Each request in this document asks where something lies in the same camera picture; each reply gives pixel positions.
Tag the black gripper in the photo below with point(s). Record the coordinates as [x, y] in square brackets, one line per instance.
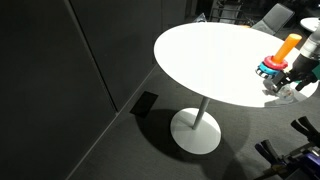
[302, 68]

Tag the orange stacking peg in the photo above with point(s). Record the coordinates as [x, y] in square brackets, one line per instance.
[286, 46]

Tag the black blue spring clamp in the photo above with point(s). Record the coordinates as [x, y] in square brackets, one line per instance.
[268, 150]
[305, 126]

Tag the grey chair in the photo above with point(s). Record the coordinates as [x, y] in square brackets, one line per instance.
[275, 16]

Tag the black metal rack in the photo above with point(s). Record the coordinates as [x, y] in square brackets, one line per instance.
[230, 10]

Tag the grey triangular object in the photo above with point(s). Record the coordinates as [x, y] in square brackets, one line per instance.
[201, 18]

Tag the white round table base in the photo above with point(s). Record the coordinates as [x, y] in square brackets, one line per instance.
[200, 140]

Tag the black floor plate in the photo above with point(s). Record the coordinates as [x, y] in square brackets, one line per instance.
[144, 104]

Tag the white table pedestal leg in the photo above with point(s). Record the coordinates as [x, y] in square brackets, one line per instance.
[201, 113]

